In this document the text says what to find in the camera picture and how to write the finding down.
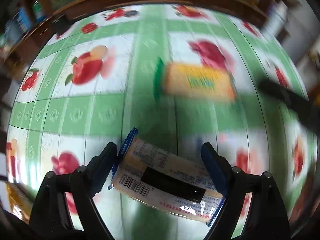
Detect blue edged cracker pack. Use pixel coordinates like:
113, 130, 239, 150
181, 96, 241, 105
109, 128, 224, 227

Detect green edged yellow cracker pack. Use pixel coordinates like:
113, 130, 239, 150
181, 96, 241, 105
153, 57, 237, 101

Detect yellow cardboard tray box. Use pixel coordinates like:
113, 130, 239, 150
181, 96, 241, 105
5, 182, 33, 224

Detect fruit pattern green tablecloth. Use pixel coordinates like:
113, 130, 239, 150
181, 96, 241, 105
4, 4, 318, 239

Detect white spray bottle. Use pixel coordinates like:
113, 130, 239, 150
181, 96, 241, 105
260, 1, 288, 39

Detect small black jar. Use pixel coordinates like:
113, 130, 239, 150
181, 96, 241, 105
51, 15, 72, 35

